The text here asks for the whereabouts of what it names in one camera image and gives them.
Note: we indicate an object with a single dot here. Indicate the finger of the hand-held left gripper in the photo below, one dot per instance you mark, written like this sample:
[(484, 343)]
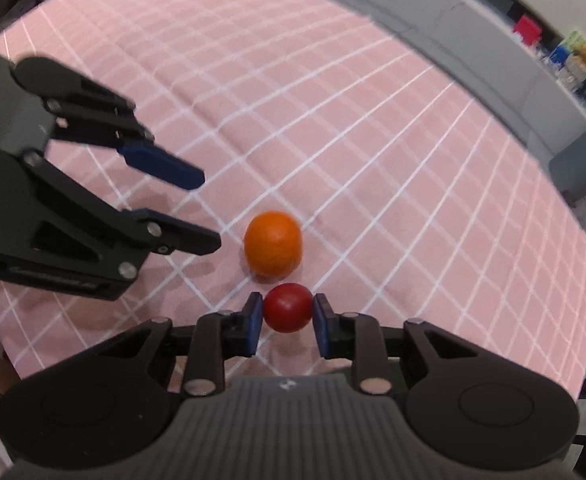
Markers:
[(165, 165), (193, 240)]

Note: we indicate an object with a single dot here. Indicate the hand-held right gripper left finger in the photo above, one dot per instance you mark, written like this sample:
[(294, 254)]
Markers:
[(256, 322)]

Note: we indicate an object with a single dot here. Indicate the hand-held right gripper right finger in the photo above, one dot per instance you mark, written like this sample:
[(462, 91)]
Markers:
[(323, 329)]

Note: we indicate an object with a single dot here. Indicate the red tomato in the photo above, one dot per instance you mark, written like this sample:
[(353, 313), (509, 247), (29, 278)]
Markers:
[(288, 307)]

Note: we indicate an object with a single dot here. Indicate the orange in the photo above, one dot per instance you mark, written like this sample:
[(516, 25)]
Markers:
[(273, 244)]

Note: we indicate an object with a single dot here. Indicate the pink checked tablecloth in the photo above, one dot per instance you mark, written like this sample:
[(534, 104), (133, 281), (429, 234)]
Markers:
[(373, 185)]

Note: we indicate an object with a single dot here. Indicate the red box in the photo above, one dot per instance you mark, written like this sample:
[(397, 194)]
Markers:
[(528, 30)]

